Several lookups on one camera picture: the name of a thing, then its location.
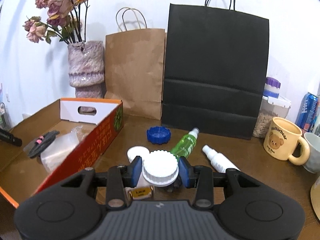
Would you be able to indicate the dried pink flowers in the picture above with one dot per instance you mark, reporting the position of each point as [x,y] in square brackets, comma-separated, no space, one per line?
[63,21]

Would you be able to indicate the blue soda can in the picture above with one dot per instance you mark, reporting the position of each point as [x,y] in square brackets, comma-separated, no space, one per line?
[307,112]

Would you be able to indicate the clear food storage jar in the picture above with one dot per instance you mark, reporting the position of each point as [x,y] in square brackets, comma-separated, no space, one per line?
[270,107]

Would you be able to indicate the white screw lid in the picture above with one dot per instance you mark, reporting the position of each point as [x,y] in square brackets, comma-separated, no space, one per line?
[160,168]

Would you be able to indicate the cream bear mug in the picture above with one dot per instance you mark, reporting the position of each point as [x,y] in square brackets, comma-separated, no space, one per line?
[284,141]

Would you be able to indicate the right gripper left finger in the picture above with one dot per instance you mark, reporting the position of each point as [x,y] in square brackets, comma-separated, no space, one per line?
[118,178]

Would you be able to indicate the purple textured vase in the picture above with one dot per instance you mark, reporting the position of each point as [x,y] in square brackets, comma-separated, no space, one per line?
[86,68]

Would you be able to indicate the grey ceramic cup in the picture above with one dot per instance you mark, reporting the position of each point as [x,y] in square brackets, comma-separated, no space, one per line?
[313,163]

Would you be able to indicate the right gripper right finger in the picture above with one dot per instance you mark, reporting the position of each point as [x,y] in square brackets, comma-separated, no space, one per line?
[198,177]

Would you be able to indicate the white spray bottle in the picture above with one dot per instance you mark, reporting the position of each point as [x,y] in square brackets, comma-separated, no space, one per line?
[218,161]

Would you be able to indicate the brown paper bag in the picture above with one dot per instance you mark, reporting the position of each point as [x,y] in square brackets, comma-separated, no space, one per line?
[134,70]

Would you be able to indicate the black paper bag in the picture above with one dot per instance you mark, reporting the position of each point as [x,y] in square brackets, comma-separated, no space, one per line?
[215,69]

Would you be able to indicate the round white pad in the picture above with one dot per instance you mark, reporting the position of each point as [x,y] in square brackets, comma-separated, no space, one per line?
[135,151]

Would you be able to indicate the blue jar lid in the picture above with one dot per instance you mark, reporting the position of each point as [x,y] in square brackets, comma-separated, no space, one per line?
[158,135]

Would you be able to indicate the translucent plastic container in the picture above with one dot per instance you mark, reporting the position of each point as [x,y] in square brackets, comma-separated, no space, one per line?
[61,147]

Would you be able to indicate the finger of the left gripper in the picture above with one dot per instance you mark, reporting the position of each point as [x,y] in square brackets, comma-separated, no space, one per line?
[10,138]

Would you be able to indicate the cardboard tray box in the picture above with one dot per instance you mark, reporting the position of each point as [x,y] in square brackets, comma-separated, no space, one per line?
[22,172]

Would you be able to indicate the green spray bottle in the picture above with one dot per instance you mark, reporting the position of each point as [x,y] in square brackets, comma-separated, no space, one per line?
[186,145]

